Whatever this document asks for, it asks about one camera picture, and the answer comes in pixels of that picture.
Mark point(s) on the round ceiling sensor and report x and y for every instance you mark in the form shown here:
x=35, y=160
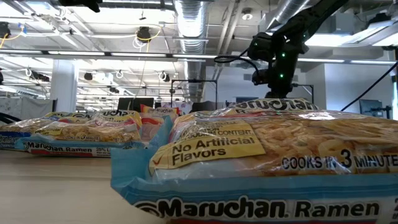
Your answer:
x=247, y=14

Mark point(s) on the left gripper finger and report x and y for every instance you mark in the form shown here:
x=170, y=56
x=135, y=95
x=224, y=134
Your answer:
x=84, y=4

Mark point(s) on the grey partition screen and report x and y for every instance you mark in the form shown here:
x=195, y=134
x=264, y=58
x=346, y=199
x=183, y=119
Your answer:
x=25, y=107

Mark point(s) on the light blue Maruchan ramen pack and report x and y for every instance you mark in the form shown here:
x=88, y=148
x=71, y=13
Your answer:
x=81, y=137
x=248, y=186

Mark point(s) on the smooth silver ventilation duct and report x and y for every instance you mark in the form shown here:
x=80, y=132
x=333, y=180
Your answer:
x=287, y=7

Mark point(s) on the white building column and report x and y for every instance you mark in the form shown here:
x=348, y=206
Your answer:
x=63, y=90

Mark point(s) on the wall mounted dark screen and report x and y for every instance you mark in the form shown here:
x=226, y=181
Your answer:
x=370, y=108

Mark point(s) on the black metal frame stand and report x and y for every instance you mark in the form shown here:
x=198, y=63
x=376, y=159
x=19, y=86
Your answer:
x=194, y=81
x=306, y=85

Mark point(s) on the long ceiling light bar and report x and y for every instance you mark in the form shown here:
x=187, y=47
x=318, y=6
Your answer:
x=140, y=55

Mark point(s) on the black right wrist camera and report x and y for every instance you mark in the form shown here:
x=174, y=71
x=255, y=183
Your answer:
x=260, y=77

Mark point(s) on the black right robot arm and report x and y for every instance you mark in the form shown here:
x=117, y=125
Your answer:
x=311, y=18

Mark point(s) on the ribbed silver ventilation duct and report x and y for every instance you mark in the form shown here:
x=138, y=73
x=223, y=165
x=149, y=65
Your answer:
x=190, y=25

